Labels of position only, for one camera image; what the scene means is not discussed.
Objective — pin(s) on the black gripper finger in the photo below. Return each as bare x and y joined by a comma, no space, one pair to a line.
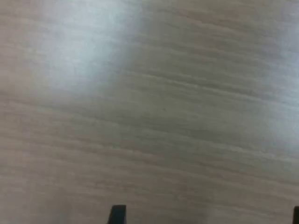
296,215
118,214

